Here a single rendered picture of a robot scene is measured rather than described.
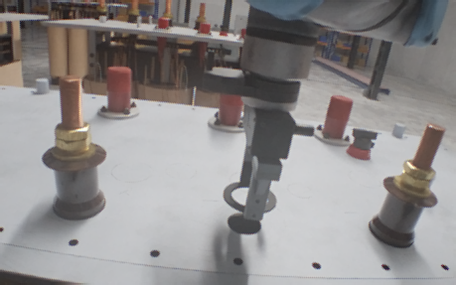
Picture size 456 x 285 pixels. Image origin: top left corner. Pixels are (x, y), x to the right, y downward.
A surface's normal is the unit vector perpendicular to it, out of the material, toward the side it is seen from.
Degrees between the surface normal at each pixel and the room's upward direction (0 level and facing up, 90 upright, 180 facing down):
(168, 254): 0
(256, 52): 90
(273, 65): 90
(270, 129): 90
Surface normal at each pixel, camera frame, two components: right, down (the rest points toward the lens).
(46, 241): 0.14, -0.91
